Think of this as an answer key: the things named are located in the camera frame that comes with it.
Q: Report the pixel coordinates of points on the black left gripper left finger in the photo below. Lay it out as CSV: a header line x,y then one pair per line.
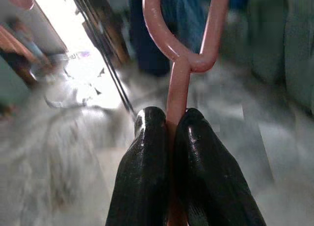
x,y
139,174

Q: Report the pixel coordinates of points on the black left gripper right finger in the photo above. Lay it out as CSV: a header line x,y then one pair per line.
x,y
208,174

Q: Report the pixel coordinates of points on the pink-red plastic clothes hanger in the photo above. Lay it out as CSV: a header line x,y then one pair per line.
x,y
179,88

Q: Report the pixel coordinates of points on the black metal drying rack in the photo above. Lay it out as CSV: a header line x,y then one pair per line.
x,y
110,66

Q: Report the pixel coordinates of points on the dark navy hanging garment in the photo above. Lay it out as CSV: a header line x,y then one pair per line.
x,y
147,39

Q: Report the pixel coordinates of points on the dark green sofa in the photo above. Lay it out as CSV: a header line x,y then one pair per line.
x,y
282,39

